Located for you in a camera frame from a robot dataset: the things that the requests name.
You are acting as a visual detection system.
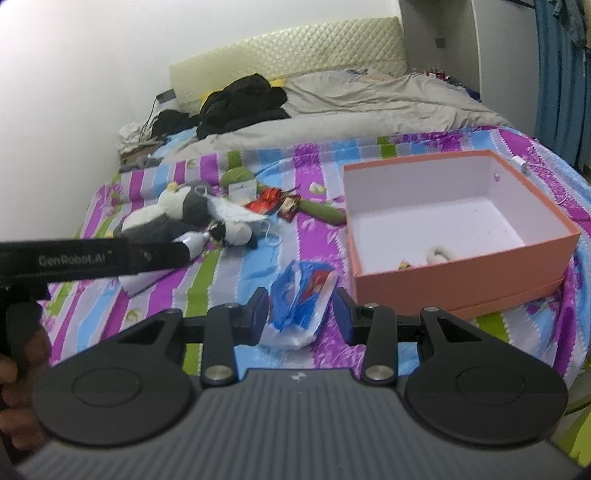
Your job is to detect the flat red foil packet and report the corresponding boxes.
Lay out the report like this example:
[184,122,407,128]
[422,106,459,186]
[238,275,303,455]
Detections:
[245,190,282,215]

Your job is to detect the black bag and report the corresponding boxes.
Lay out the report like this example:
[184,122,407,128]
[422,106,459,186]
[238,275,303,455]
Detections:
[152,110,201,138]

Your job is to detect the white crumpled cloth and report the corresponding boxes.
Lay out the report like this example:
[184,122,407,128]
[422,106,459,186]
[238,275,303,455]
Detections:
[117,122,156,149]

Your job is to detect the white spray bottle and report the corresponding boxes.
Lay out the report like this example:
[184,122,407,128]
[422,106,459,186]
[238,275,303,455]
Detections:
[119,231,207,298]

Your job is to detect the grey white plush toy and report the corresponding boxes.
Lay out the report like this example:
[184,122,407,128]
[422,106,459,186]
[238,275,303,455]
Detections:
[113,182,220,243]

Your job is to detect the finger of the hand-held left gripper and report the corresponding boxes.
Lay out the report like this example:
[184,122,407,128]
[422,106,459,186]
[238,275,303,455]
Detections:
[136,241,191,271]

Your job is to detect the black clothes pile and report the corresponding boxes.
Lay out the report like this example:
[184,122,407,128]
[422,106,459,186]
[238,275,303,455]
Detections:
[196,74,291,139]

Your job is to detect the small black white plush toy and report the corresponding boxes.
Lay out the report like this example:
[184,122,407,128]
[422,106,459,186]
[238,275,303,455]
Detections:
[208,222,258,248]

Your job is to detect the cream quilted headboard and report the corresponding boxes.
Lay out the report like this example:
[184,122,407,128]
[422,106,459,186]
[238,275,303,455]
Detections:
[168,17,407,114]

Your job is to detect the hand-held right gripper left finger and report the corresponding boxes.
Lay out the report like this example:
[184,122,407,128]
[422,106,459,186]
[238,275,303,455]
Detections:
[113,287,271,385]

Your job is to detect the person's left hand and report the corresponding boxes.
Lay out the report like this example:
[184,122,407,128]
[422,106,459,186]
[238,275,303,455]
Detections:
[0,329,52,455]

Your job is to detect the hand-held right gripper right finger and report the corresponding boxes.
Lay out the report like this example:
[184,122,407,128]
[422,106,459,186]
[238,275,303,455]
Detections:
[332,287,483,385]

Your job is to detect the striped floral bed sheet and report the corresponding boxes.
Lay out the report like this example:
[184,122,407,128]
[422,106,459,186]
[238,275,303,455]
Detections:
[39,127,591,402]

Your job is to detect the blue curtain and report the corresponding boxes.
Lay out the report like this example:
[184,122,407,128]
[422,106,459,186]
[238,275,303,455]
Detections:
[533,0,591,176]

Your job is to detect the grey quilt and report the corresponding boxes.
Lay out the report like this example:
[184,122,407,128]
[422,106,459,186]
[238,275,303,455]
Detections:
[161,69,513,162]

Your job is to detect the orange cardboard box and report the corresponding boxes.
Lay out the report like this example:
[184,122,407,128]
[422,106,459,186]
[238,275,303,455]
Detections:
[342,150,581,320]

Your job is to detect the blue white plastic packet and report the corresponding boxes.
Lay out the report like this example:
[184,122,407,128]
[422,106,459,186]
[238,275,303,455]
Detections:
[259,260,340,349]

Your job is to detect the long green plush toy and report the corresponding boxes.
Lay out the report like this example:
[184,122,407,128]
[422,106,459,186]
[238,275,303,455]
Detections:
[221,151,348,226]

